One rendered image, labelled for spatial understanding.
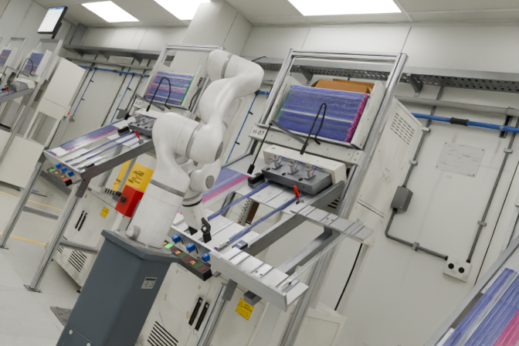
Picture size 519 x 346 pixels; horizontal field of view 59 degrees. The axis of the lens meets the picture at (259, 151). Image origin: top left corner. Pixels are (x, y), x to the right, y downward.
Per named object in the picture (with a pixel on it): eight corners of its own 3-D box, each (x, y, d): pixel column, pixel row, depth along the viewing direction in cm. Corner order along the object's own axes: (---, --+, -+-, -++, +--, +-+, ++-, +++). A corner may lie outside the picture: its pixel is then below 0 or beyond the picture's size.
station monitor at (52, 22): (50, 35, 559) (65, 5, 564) (35, 34, 601) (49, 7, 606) (60, 40, 568) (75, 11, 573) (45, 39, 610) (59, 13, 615)
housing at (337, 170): (337, 197, 214) (334, 170, 209) (266, 173, 250) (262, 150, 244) (347, 189, 219) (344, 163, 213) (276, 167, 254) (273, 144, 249)
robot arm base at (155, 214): (146, 253, 131) (173, 194, 133) (100, 228, 140) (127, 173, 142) (181, 259, 148) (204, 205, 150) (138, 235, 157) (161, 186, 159)
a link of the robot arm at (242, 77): (166, 157, 149) (212, 176, 148) (167, 133, 140) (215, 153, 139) (227, 69, 181) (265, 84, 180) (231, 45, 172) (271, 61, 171)
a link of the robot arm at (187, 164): (207, 188, 167) (187, 186, 172) (198, 156, 162) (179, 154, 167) (192, 200, 161) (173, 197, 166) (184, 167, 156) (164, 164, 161)
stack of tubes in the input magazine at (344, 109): (346, 142, 214) (368, 91, 217) (272, 126, 250) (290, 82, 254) (360, 152, 222) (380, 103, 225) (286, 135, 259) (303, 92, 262)
